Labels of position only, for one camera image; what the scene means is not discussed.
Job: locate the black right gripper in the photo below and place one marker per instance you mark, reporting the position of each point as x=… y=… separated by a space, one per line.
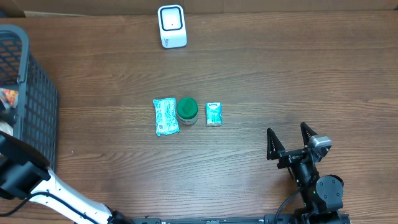
x=275 y=150

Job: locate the teal tissue pack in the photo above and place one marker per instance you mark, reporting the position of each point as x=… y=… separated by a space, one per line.
x=214 y=114

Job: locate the green lid jar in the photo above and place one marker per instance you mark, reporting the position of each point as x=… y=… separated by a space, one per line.
x=187 y=111

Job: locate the teal wipes pouch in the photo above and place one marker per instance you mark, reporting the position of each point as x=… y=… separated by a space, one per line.
x=166 y=122

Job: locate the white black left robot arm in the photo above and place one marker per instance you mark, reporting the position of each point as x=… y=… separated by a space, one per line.
x=26 y=174

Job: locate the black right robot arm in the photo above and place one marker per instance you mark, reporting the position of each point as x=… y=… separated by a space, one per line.
x=322 y=196

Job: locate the white barcode scanner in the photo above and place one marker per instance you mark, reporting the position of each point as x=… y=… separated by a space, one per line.
x=173 y=33

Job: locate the dark mesh basket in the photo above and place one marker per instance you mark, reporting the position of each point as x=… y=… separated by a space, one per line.
x=36 y=119

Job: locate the orange packet in basket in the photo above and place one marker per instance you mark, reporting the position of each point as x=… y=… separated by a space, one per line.
x=9 y=99

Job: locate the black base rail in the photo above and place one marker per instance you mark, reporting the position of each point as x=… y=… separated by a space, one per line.
x=217 y=220

